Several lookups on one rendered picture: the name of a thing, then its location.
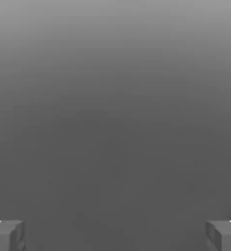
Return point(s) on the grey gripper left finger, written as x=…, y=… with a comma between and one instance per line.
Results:
x=3, y=237

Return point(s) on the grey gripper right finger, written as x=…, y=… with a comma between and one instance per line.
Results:
x=226, y=238

